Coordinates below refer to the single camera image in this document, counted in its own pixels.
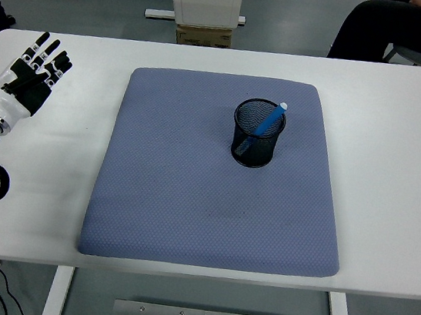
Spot person seated in dark trousers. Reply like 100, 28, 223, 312
326, 0, 421, 71

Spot white stand base bar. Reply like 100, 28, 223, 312
145, 2, 249, 31

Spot blue marker pen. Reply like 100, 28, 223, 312
233, 96, 289, 162

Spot black mesh pen holder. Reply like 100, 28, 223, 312
227, 95, 291, 172

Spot blue textured mat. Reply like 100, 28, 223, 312
77, 55, 363, 288

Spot brown cardboard box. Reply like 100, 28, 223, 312
174, 22, 235, 52

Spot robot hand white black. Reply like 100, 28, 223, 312
0, 25, 78, 134

